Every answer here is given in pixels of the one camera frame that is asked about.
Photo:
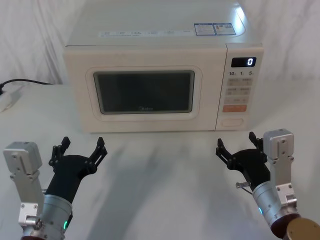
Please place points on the white table cloth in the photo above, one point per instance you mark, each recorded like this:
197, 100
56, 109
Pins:
160, 187

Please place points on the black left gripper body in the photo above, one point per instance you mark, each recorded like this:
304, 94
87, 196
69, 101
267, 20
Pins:
67, 175

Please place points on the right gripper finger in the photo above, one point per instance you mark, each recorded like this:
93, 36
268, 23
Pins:
257, 143
225, 155

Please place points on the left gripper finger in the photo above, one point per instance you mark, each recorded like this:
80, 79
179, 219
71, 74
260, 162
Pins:
98, 155
56, 156

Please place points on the cream microwave oven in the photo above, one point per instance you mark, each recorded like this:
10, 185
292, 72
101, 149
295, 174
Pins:
150, 57

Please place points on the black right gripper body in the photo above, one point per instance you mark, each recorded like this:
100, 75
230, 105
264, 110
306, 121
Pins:
252, 167

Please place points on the white power strip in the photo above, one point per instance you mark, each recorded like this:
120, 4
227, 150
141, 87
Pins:
8, 98

